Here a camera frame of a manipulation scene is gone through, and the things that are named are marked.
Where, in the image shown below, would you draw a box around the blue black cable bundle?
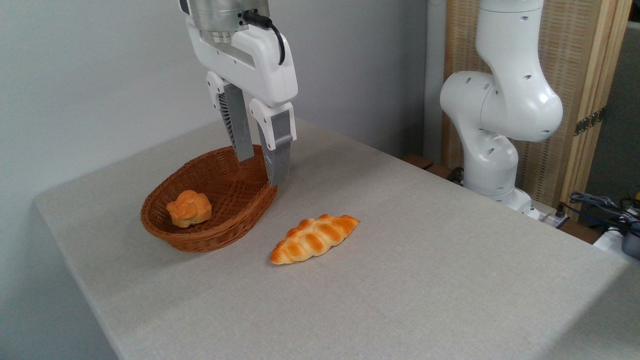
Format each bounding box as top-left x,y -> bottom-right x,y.
559,191 -> 640,237

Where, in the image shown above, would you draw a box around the grey blue box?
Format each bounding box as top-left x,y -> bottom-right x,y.
621,222 -> 640,260

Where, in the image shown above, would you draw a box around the grey tablecloth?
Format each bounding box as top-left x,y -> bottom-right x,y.
34,117 -> 640,360

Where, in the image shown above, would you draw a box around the round golden bread roll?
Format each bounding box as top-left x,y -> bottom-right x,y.
166,189 -> 213,229

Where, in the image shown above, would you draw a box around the long braided bread loaf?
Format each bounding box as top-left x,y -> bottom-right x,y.
270,214 -> 360,266

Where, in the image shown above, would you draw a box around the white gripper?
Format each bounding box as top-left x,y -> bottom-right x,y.
185,14 -> 299,188

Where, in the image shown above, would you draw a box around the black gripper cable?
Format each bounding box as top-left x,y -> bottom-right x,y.
243,10 -> 287,66

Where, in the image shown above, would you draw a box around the brown wicker basket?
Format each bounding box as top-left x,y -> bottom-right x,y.
140,144 -> 279,253

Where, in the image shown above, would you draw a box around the dark metal screen hinge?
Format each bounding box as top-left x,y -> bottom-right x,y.
573,107 -> 607,137

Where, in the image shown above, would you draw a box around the wooden rattan folding screen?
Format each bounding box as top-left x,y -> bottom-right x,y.
442,0 -> 634,221

